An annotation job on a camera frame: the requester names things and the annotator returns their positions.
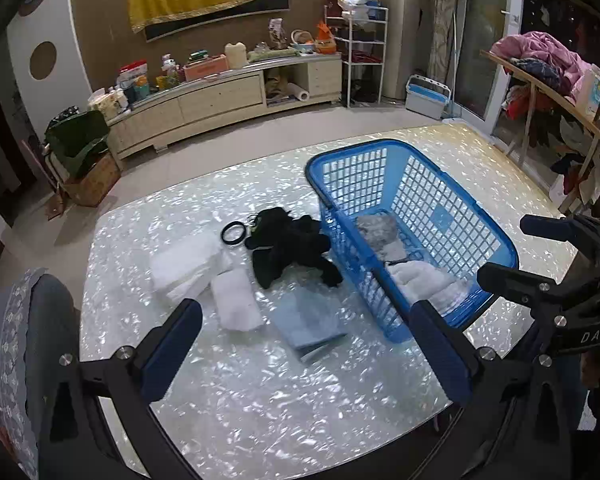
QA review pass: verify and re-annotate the patterned curtain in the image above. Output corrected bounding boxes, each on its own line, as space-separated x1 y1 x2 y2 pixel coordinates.
427 0 463 86

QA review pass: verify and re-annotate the grey cloth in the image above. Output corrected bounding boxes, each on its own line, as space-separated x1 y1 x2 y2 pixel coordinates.
356 212 406 261

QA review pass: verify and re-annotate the black ring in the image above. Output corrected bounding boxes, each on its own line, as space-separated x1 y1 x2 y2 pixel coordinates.
220 220 247 247

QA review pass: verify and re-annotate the small white cloth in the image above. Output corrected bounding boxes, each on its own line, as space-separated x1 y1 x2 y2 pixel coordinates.
210 268 264 332

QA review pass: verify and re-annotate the beige plastic jug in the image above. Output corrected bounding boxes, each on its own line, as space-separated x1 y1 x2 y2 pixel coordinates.
224 41 248 70

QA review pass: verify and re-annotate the blue plastic laundry basket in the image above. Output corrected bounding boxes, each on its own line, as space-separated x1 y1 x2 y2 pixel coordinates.
305 138 520 344

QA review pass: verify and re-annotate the beige television cabinet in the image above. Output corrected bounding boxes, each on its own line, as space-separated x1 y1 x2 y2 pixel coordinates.
102 52 343 161

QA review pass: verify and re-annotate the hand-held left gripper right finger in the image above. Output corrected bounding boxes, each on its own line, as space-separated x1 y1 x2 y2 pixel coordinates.
409 300 573 480

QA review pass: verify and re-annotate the large white cloth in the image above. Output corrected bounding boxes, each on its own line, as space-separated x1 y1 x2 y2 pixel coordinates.
149 236 236 307

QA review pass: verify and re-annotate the brown round wall disc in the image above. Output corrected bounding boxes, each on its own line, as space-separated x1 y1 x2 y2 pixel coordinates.
29 41 57 81

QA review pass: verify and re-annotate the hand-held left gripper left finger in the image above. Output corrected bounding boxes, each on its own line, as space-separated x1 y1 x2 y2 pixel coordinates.
39 298 203 480

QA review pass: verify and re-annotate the light blue cloth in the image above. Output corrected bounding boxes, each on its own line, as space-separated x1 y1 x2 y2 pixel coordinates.
270 292 350 365

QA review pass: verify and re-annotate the wooden clothes rack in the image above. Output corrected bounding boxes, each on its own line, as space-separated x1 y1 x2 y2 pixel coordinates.
480 50 600 216

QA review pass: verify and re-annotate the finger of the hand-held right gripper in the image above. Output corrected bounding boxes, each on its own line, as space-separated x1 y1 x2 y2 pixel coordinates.
476 262 576 331
520 214 600 261

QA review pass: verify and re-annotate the pastel printed bag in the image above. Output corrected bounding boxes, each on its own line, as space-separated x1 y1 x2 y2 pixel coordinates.
570 64 600 116

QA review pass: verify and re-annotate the white towel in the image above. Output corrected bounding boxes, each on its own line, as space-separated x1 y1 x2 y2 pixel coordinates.
386 259 473 318

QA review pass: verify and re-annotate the cream patterned box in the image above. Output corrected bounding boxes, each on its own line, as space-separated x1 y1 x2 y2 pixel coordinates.
89 87 131 121

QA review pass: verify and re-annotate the brown wicker box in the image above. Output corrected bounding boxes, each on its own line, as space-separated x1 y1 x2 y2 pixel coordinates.
60 152 122 208

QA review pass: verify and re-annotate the black garment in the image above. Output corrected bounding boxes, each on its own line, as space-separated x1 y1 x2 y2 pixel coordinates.
244 206 344 290

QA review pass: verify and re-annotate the red and white pack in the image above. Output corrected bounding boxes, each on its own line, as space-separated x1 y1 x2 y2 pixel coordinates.
117 61 148 91

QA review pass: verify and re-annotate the glass sliding door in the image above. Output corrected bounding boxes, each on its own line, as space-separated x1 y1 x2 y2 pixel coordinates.
455 0 526 136

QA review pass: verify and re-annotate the pink box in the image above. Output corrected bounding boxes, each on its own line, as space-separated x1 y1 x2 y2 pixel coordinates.
182 55 229 82

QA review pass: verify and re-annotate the white metal shelf rack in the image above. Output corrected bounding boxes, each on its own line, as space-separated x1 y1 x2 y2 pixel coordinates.
339 4 390 109

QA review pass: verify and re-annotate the orange bag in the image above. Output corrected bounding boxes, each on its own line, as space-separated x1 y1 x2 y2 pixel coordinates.
314 21 337 53

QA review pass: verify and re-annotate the blue and white mop bucket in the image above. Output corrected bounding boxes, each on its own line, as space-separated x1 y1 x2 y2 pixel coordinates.
404 74 452 121

